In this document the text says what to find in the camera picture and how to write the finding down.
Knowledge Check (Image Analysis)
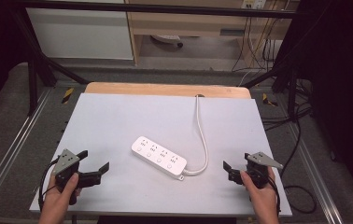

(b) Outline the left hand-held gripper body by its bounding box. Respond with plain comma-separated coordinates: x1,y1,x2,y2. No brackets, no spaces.
51,148,103,206

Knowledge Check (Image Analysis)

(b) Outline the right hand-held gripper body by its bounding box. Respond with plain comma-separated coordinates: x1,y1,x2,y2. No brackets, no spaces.
228,151,284,189

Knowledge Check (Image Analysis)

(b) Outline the person's right hand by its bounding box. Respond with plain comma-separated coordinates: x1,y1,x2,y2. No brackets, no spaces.
239,166,280,218

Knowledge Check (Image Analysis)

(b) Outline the person's left hand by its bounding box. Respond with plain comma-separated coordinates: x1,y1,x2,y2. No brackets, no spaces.
38,173,82,218

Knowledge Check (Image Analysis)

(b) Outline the white power strip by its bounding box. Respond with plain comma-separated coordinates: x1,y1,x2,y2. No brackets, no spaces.
131,135,188,182

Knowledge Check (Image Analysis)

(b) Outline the yellow black tape marker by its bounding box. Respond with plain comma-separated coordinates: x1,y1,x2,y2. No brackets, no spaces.
261,92,279,107
61,87,75,105

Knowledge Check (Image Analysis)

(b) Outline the white cabinet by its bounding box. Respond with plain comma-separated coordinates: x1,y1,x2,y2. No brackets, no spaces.
25,0,134,61

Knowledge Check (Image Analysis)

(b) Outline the office chair base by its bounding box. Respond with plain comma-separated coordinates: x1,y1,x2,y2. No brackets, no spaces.
149,34,185,49

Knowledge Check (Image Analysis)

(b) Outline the light wooden desk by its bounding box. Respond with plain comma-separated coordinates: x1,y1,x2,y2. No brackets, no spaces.
124,0,300,66

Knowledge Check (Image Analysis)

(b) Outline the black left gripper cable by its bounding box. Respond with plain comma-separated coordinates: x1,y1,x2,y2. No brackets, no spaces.
37,158,60,213

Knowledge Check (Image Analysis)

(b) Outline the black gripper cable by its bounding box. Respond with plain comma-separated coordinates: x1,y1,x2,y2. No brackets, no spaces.
37,158,60,213
267,175,282,217

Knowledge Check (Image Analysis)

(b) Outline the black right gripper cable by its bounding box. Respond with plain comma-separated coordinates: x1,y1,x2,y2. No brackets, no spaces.
267,175,282,217

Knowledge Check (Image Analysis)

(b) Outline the black floor cable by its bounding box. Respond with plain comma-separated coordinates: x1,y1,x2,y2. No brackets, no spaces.
260,77,318,215

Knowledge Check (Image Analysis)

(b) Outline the white power strip cable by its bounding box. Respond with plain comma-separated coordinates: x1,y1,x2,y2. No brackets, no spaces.
183,94,209,176

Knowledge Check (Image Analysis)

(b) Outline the aluminium floor rail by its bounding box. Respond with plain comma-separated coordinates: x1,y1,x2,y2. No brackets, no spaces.
285,119,344,224
0,88,54,213

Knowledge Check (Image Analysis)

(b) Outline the bundle of hanging cables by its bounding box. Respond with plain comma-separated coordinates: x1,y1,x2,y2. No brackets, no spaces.
231,8,290,73

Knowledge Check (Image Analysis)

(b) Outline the white wall socket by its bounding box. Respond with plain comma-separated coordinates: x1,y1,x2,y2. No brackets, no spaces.
241,0,267,10

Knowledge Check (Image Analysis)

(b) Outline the black metal frame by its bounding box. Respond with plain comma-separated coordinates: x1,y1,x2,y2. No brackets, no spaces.
9,0,332,116

